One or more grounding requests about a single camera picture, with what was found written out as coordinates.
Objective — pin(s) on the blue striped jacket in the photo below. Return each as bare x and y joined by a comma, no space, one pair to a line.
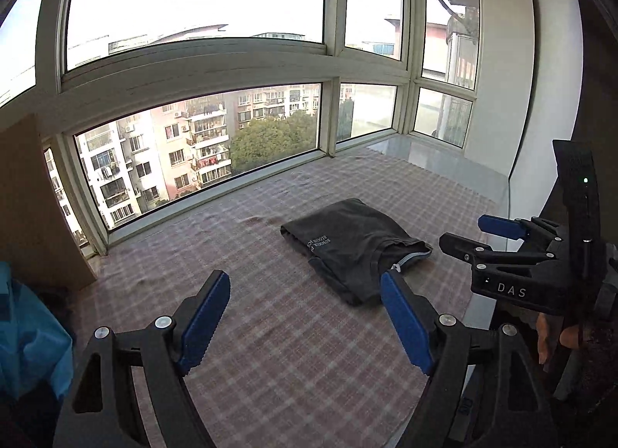
34,342

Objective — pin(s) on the green trees outside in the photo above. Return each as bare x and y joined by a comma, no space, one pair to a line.
275,139

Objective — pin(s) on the dark grey flower-print t-shirt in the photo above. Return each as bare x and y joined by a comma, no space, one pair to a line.
347,230

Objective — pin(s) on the white window frame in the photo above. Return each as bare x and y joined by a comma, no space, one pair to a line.
193,66

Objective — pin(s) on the person's right hand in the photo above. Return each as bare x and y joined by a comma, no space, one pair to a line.
545,337

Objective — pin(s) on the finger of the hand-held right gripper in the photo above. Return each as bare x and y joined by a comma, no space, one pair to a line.
483,257
502,226

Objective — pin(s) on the person's right forearm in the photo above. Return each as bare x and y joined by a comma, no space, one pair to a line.
601,356

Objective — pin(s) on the apartment buildings outside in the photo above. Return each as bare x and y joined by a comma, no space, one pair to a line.
159,153

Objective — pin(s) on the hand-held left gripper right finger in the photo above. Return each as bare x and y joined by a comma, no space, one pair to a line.
408,327

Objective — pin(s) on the light wooden board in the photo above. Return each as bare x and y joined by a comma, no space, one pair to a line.
34,211

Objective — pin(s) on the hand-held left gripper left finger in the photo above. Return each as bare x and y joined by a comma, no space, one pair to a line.
205,327

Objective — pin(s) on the pink plaid blanket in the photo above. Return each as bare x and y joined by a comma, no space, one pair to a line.
289,356

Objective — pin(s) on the black garment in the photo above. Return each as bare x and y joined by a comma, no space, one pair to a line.
58,305

